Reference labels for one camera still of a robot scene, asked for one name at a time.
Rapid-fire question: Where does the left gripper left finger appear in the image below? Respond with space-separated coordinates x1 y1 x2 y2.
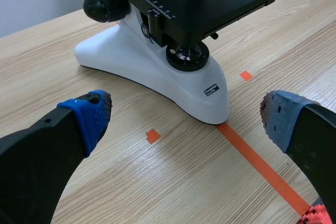
0 90 113 224

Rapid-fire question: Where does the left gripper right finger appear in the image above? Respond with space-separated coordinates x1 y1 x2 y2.
259 90 336 224

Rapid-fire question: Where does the white and black microscope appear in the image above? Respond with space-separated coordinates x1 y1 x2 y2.
73 0 281 126

